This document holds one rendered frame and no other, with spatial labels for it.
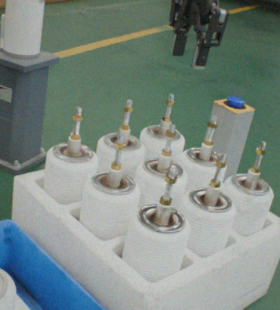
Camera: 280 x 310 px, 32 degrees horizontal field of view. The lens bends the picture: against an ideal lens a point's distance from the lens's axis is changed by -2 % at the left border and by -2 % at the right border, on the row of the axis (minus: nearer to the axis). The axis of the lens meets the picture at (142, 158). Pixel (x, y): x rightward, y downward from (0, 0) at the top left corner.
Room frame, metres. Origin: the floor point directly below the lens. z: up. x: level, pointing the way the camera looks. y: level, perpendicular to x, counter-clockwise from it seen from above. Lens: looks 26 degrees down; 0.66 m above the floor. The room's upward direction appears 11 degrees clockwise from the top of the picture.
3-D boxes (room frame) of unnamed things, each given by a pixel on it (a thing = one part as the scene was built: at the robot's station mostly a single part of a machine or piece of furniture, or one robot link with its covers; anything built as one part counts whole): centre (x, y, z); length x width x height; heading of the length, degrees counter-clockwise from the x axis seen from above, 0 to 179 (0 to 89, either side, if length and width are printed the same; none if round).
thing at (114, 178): (0.72, 0.04, 0.26); 0.02 x 0.02 x 0.03
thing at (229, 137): (1.07, -0.18, 0.16); 0.07 x 0.07 x 0.31; 47
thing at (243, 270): (0.81, -0.04, 0.09); 0.39 x 0.39 x 0.18; 47
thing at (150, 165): (0.81, -0.04, 0.25); 0.08 x 0.08 x 0.01
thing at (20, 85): (1.19, 0.36, 0.15); 0.15 x 0.15 x 0.30; 68
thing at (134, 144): (0.89, 0.05, 0.25); 0.08 x 0.08 x 0.01
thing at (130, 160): (0.89, 0.05, 0.16); 0.10 x 0.10 x 0.18
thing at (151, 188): (0.81, -0.04, 0.16); 0.10 x 0.10 x 0.18
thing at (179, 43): (0.84, -0.02, 0.48); 0.02 x 0.01 x 0.04; 121
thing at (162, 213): (0.64, -0.05, 0.26); 0.02 x 0.02 x 0.03
